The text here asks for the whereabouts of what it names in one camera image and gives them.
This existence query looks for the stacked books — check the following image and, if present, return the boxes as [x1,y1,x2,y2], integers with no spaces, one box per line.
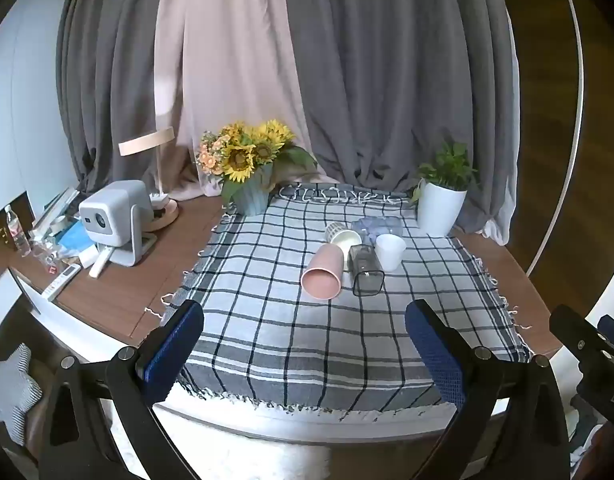
[31,187,81,235]

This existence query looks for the person's right forearm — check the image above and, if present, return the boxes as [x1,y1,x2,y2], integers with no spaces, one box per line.
[584,422,614,480]

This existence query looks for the grey white projector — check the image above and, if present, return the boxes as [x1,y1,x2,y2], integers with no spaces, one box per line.
[78,180,158,267]

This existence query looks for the plain white cup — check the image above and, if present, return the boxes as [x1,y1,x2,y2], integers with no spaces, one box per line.
[375,233,408,272]

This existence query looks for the dark transparent cup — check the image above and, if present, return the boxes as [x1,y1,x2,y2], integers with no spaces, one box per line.
[348,244,386,298]

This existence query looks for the grey checked cloth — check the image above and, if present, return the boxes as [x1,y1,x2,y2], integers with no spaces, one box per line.
[144,182,534,415]

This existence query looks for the green leafy plant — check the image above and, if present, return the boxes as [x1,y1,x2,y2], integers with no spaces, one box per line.
[412,141,480,206]

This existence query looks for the clear water bottle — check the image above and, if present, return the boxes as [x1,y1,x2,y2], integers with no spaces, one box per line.
[4,205,32,257]

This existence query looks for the blue packet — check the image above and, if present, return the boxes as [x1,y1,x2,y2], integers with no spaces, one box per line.
[56,220,96,257]

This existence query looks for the pink cup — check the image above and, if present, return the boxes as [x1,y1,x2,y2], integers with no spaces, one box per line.
[300,242,346,301]

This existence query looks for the pink curtain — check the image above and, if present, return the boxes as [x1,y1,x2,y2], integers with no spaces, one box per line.
[154,0,319,202]

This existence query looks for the white remote control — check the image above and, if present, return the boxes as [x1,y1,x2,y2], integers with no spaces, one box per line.
[41,263,82,301]

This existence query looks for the grey star cushion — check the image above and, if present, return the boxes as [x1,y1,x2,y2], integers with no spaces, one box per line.
[0,342,43,449]

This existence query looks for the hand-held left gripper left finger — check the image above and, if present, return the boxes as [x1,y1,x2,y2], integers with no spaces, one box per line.
[37,300,205,480]

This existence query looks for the grey curtain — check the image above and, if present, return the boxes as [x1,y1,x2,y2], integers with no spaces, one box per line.
[282,0,520,237]
[56,0,184,197]

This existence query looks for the bumpy blue glass cup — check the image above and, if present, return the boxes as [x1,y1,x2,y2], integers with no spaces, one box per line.
[351,215,403,244]

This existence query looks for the white round frame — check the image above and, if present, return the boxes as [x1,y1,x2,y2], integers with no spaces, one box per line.
[526,0,614,331]

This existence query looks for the blue ribbed vase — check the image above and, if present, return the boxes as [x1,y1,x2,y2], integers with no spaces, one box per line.
[231,162,276,217]

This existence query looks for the white plant pot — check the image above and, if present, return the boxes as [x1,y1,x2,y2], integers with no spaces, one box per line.
[417,178,468,238]

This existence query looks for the white patterned cup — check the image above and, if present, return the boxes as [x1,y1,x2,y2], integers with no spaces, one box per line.
[324,221,363,254]

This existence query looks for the white desk lamp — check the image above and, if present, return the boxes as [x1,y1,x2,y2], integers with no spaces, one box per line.
[118,126,181,234]

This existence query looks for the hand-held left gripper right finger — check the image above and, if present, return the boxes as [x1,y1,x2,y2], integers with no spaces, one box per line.
[404,299,572,480]

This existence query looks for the white stick remote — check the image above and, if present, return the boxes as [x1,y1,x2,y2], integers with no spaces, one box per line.
[89,246,111,279]

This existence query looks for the sunflower bouquet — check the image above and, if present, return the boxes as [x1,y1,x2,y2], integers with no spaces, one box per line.
[194,119,318,206]

